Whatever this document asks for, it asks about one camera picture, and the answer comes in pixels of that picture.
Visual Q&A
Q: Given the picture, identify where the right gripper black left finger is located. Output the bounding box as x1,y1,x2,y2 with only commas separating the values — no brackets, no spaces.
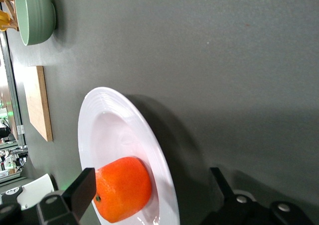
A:
36,167,97,225

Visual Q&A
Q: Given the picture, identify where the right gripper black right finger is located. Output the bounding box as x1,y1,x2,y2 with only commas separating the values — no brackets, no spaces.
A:
201,167,315,225

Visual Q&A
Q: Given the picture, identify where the orange fruit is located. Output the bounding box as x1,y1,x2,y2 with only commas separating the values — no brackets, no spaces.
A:
92,156,153,224

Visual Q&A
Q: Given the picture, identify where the white round plate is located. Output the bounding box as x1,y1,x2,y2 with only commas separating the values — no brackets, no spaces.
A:
77,86,180,225

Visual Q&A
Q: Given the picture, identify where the wooden cutting board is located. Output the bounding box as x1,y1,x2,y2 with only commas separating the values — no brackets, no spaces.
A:
24,65,54,142

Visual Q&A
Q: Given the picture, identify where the green bowl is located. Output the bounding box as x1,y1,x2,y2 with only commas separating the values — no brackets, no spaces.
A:
14,0,56,46

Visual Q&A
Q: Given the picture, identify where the aluminium frame post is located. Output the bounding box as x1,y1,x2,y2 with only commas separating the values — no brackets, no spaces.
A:
0,30,27,147

